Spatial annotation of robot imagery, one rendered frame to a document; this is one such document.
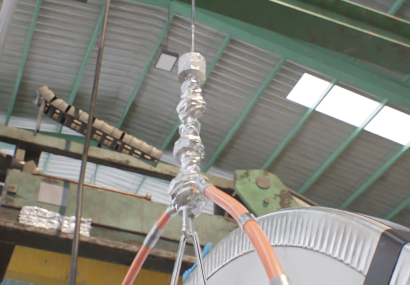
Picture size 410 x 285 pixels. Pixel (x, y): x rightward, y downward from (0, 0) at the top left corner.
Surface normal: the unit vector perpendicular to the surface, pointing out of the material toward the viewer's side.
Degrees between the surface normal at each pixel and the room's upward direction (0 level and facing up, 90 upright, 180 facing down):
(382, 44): 180
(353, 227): 89
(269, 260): 65
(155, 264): 180
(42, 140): 90
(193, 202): 148
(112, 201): 90
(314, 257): 90
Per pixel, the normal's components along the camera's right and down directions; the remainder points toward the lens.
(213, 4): 0.00, 0.77
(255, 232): -0.36, -0.88
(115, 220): 0.38, -0.58
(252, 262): -0.92, -0.24
